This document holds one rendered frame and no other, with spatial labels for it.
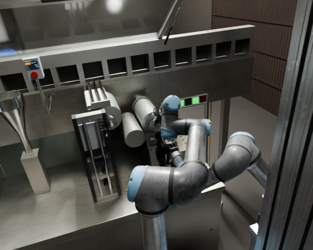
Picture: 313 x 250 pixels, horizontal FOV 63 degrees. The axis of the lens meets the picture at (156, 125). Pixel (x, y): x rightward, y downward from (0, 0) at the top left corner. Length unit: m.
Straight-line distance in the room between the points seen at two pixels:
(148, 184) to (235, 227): 1.84
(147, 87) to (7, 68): 0.84
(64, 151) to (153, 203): 1.17
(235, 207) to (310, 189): 2.17
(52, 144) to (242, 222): 1.78
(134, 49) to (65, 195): 0.99
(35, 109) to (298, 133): 1.50
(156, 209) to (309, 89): 0.54
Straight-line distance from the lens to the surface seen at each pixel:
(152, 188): 0.77
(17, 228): 1.61
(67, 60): 1.64
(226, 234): 2.50
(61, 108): 1.73
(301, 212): 0.61
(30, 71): 1.33
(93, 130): 1.32
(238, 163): 1.08
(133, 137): 1.49
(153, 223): 0.87
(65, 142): 1.84
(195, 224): 1.74
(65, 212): 1.56
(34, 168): 1.63
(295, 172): 0.58
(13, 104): 1.43
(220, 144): 2.50
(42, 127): 1.79
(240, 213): 2.68
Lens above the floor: 1.96
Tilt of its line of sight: 29 degrees down
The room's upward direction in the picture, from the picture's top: 5 degrees counter-clockwise
